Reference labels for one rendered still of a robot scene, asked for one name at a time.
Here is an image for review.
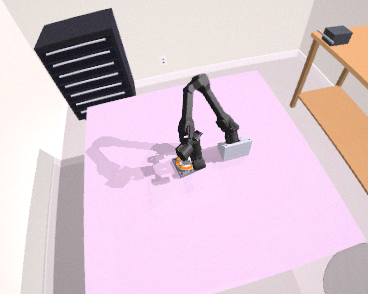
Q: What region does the orange round plate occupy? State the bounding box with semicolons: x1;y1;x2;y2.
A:
176;156;193;171

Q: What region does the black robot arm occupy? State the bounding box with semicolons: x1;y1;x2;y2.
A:
175;73;241;161

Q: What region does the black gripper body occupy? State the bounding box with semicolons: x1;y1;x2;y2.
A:
192;145;206;171

